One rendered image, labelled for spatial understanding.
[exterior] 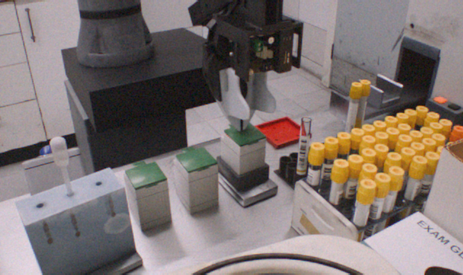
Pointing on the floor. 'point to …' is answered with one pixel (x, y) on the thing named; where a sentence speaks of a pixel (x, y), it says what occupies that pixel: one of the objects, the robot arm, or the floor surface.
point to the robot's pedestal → (124, 137)
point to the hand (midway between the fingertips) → (237, 118)
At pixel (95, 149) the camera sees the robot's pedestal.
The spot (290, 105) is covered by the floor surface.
